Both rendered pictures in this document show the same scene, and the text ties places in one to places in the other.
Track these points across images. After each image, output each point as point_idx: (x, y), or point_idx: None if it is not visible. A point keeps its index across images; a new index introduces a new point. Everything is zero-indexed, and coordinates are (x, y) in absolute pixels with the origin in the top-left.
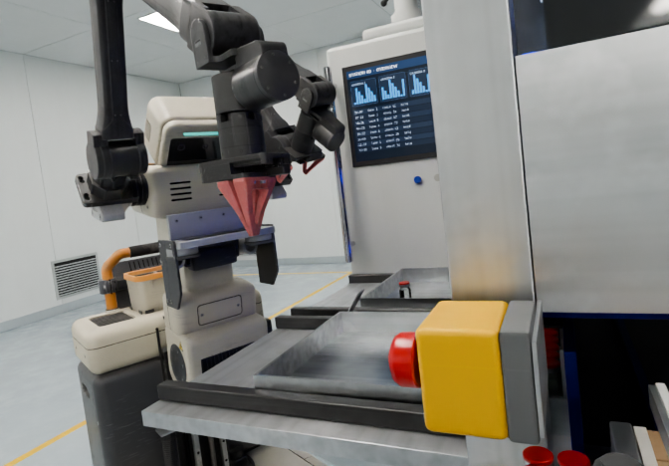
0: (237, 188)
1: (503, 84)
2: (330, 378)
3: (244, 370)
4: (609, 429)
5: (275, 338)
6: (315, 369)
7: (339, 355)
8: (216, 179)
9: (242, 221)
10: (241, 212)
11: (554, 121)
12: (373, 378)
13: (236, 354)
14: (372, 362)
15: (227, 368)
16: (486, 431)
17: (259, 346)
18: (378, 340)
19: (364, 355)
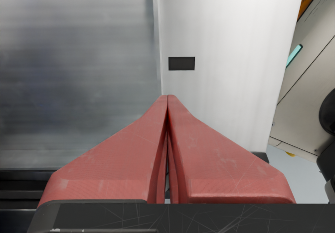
0: (135, 160)
1: None
2: (96, 15)
3: (236, 21)
4: None
5: (249, 124)
6: (132, 36)
7: (123, 80)
8: (297, 211)
9: (180, 106)
10: (170, 117)
11: None
12: (43, 25)
13: (279, 67)
14: (71, 66)
15: (267, 22)
16: None
17: (259, 98)
18: (101, 128)
19: (92, 84)
